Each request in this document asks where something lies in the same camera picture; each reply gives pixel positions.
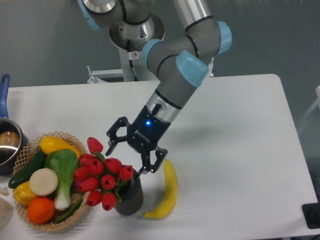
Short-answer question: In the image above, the orange fruit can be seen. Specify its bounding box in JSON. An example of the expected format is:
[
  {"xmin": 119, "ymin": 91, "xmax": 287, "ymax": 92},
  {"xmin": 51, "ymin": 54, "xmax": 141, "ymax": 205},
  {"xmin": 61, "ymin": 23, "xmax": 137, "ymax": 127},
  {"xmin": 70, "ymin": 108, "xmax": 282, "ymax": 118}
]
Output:
[{"xmin": 27, "ymin": 197, "xmax": 55, "ymax": 224}]

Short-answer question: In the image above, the dark green cucumber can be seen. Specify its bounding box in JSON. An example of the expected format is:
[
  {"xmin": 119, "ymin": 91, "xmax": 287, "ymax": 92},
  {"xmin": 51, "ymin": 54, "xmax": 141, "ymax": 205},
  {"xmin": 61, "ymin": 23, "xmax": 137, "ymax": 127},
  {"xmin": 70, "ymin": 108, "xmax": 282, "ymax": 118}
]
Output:
[{"xmin": 8, "ymin": 149, "xmax": 47, "ymax": 189}]

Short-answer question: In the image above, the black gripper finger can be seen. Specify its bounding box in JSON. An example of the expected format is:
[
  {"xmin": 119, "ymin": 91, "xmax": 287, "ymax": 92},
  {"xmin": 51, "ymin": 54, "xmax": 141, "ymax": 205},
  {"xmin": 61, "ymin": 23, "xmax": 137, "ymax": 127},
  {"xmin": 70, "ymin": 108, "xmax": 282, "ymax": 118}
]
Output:
[
  {"xmin": 105, "ymin": 116, "xmax": 130, "ymax": 156},
  {"xmin": 133, "ymin": 147, "xmax": 168, "ymax": 181}
]

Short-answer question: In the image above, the woven bamboo basket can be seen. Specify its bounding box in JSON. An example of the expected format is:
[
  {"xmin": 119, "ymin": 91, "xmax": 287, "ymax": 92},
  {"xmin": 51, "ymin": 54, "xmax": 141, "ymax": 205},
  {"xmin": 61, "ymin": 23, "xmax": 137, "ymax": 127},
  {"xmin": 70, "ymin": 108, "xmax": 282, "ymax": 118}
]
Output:
[{"xmin": 13, "ymin": 131, "xmax": 88, "ymax": 232}]

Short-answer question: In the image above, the black device at table edge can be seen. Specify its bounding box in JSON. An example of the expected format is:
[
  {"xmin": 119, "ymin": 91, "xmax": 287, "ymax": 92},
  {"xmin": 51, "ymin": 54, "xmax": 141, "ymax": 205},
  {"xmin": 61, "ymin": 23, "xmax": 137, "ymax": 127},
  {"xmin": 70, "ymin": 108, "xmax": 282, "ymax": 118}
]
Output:
[{"xmin": 301, "ymin": 202, "xmax": 320, "ymax": 229}]

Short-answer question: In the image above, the dark grey ribbed vase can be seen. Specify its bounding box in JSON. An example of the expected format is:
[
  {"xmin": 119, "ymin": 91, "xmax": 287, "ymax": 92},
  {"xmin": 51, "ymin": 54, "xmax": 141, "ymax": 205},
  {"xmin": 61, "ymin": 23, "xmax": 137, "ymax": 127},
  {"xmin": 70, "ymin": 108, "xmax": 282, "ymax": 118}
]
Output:
[{"xmin": 115, "ymin": 170, "xmax": 144, "ymax": 216}]

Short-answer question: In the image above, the beige round bun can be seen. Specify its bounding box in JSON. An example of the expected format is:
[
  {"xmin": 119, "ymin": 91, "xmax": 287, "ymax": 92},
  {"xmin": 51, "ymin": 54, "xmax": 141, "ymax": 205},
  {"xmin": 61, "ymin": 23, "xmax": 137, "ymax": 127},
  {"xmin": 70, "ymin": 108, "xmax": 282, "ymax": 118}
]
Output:
[{"xmin": 29, "ymin": 168, "xmax": 59, "ymax": 196}]

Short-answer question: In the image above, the green bok choy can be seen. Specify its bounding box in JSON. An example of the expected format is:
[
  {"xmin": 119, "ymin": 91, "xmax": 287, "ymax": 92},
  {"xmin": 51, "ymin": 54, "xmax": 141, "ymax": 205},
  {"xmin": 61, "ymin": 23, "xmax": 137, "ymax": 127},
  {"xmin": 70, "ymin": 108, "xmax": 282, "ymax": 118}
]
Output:
[{"xmin": 45, "ymin": 149, "xmax": 79, "ymax": 211}]

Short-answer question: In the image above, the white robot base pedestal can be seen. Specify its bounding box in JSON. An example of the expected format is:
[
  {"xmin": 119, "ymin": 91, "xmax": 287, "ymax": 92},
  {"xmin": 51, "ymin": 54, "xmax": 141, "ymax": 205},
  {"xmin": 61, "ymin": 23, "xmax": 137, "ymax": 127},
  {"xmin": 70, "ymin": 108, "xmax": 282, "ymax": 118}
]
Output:
[{"xmin": 86, "ymin": 12, "xmax": 216, "ymax": 84}]

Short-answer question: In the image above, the beige object at left edge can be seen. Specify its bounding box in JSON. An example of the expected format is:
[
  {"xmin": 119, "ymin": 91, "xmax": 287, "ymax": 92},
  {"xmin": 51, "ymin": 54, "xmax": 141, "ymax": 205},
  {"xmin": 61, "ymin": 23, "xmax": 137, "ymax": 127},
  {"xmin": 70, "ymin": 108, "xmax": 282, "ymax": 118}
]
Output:
[{"xmin": 0, "ymin": 187, "xmax": 13, "ymax": 229}]

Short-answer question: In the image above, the yellow squash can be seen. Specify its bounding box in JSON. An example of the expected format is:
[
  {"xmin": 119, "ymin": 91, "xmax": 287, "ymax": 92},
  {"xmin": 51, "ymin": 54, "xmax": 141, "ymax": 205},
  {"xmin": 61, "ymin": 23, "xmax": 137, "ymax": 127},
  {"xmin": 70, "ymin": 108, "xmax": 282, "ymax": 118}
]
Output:
[{"xmin": 39, "ymin": 136, "xmax": 81, "ymax": 158}]

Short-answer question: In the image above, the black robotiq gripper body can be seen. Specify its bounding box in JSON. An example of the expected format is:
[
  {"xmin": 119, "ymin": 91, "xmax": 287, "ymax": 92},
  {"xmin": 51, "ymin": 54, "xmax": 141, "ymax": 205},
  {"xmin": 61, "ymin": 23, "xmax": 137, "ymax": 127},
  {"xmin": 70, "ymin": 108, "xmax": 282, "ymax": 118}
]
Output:
[{"xmin": 126, "ymin": 105, "xmax": 171, "ymax": 153}]

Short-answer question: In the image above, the yellow banana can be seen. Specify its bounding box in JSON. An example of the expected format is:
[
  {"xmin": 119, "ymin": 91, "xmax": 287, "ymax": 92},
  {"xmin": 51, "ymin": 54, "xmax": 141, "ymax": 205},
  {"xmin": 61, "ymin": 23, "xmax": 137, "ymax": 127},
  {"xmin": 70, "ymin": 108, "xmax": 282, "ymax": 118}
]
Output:
[{"xmin": 142, "ymin": 159, "xmax": 178, "ymax": 220}]

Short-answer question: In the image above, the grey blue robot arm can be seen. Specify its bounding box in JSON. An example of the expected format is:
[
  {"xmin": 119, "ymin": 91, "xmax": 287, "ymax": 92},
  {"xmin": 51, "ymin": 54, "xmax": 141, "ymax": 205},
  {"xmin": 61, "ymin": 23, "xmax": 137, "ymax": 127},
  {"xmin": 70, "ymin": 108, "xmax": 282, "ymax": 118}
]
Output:
[{"xmin": 78, "ymin": 0, "xmax": 232, "ymax": 174}]

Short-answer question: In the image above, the blue handled saucepan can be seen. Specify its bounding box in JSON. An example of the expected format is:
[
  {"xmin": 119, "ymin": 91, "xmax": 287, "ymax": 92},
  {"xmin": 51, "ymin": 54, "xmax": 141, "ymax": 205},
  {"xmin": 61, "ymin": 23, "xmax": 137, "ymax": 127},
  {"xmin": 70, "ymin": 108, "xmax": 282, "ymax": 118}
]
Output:
[{"xmin": 0, "ymin": 74, "xmax": 29, "ymax": 176}]

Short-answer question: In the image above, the green bean pod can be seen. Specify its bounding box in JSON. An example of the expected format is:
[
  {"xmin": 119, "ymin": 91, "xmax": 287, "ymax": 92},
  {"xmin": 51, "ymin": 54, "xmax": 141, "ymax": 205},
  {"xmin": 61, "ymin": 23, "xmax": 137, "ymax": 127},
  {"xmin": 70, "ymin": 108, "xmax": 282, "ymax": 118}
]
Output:
[{"xmin": 52, "ymin": 197, "xmax": 83, "ymax": 224}]

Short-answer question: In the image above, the white frame at right edge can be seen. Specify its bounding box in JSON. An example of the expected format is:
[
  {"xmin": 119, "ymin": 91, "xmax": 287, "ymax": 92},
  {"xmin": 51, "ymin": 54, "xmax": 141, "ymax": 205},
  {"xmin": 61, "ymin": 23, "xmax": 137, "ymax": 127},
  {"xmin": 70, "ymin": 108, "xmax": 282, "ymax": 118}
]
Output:
[{"xmin": 296, "ymin": 85, "xmax": 320, "ymax": 134}]

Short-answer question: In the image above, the purple red onion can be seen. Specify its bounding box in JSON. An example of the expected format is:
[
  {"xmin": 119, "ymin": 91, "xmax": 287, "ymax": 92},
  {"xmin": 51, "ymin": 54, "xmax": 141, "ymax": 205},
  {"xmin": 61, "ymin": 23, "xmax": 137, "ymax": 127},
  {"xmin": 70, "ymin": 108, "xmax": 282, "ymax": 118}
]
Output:
[{"xmin": 73, "ymin": 179, "xmax": 82, "ymax": 190}]

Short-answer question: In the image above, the red tulip bouquet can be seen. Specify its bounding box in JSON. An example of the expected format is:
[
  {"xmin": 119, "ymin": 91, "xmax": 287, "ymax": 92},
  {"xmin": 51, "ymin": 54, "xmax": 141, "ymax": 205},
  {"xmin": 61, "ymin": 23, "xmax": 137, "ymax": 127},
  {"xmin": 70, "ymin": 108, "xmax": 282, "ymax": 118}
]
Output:
[{"xmin": 73, "ymin": 137, "xmax": 134, "ymax": 211}]

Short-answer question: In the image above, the yellow bell pepper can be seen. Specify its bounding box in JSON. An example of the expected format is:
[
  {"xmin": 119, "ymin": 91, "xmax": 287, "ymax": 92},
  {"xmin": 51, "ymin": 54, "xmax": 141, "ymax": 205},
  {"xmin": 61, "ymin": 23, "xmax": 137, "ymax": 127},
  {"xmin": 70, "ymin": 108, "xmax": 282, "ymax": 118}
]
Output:
[{"xmin": 13, "ymin": 181, "xmax": 38, "ymax": 205}]

